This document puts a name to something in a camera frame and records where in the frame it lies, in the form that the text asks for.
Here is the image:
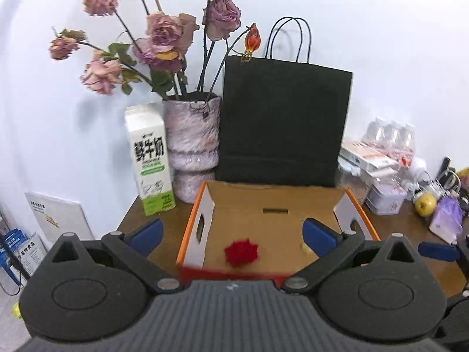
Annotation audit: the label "bunch of dried pink roses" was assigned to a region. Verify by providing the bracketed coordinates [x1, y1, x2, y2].
[49, 0, 253, 101]

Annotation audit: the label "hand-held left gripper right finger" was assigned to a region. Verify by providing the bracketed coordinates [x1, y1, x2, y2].
[280, 218, 415, 295]

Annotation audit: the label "white printed board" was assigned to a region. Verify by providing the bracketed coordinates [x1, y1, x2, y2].
[25, 192, 94, 251]

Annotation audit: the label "white flat box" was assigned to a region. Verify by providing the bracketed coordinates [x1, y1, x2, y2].
[339, 140, 399, 172]

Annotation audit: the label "white green milk carton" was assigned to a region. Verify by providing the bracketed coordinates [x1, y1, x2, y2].
[125, 104, 177, 216]

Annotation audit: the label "orange cardboard box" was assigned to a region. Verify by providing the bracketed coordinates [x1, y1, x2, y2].
[176, 180, 382, 287]

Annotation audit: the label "black paper bag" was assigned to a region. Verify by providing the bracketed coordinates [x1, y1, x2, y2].
[215, 16, 354, 188]

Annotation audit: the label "purple plastic bag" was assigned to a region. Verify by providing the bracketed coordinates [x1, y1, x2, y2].
[429, 198, 464, 245]

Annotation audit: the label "blue white packages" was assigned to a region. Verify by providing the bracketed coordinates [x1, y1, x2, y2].
[0, 229, 47, 287]

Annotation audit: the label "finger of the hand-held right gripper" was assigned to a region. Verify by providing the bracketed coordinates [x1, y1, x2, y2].
[418, 233, 469, 294]

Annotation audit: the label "floral tin box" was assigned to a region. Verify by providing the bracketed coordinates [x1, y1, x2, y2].
[366, 180, 407, 216]

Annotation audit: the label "red pompom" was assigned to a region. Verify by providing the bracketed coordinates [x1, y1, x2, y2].
[224, 239, 261, 268]

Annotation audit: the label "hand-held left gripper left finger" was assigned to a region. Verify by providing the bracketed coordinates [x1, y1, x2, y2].
[44, 219, 183, 295]

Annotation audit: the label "white round object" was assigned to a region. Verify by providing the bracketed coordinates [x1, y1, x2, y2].
[408, 158, 428, 181]

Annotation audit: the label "yellow green apple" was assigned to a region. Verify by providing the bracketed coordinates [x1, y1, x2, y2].
[415, 194, 438, 217]

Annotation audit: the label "mottled pink vase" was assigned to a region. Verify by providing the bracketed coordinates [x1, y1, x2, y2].
[162, 93, 222, 204]

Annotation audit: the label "black cables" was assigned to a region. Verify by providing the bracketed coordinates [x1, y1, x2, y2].
[435, 157, 469, 200]

